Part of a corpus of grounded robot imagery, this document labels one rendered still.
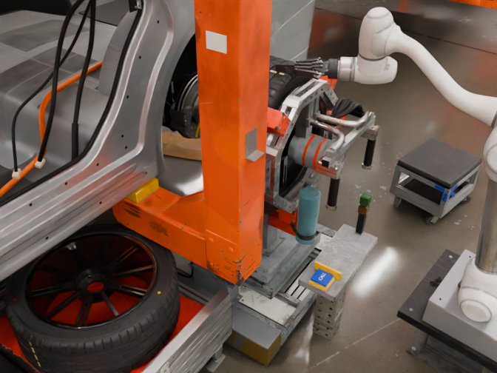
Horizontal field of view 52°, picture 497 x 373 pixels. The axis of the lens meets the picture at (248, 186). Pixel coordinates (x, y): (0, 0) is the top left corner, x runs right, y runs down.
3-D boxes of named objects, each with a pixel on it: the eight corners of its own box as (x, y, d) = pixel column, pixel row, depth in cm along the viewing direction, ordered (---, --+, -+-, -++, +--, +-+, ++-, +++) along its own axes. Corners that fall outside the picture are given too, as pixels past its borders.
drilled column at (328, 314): (321, 317, 249) (330, 254, 224) (339, 326, 244) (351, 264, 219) (311, 330, 242) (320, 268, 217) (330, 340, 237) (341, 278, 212)
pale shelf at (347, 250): (343, 228, 238) (344, 223, 236) (376, 242, 230) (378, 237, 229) (297, 284, 209) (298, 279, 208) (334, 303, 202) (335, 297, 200)
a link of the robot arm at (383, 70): (353, 72, 198) (356, 43, 188) (393, 73, 196) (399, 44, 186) (352, 89, 191) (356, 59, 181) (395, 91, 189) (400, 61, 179)
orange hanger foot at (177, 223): (140, 202, 236) (130, 138, 215) (231, 246, 212) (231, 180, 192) (113, 221, 225) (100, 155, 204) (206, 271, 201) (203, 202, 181)
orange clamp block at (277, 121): (274, 115, 192) (265, 106, 184) (292, 121, 188) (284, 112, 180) (267, 131, 192) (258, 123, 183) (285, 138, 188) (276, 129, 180)
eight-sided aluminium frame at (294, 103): (319, 168, 250) (331, 64, 217) (331, 172, 247) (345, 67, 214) (258, 228, 213) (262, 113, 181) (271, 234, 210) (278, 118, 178)
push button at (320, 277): (318, 271, 210) (318, 267, 209) (333, 278, 207) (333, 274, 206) (310, 282, 206) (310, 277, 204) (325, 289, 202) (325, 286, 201)
